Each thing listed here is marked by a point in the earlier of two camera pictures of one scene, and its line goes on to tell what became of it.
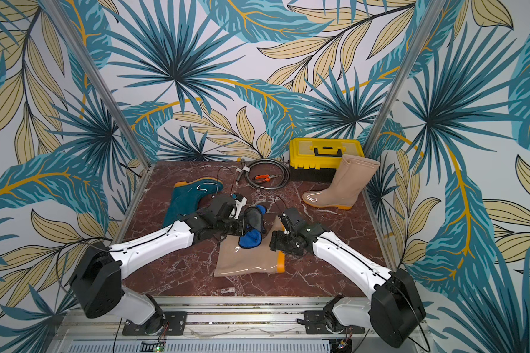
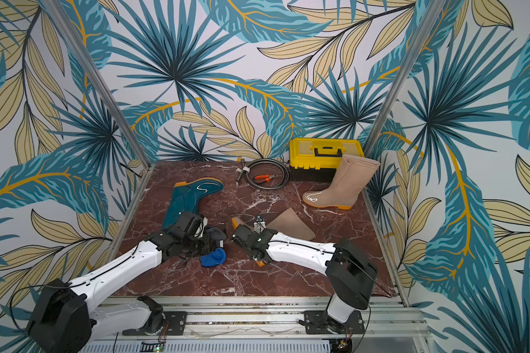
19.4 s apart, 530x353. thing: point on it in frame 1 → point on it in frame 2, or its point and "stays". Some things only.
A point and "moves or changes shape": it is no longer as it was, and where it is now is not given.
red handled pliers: [264, 178] stays
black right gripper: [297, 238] → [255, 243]
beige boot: [234, 259] moves or changes shape
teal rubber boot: [188, 197] stays
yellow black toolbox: [318, 159] stays
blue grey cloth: [252, 228] → [215, 258]
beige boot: [353, 174] stays
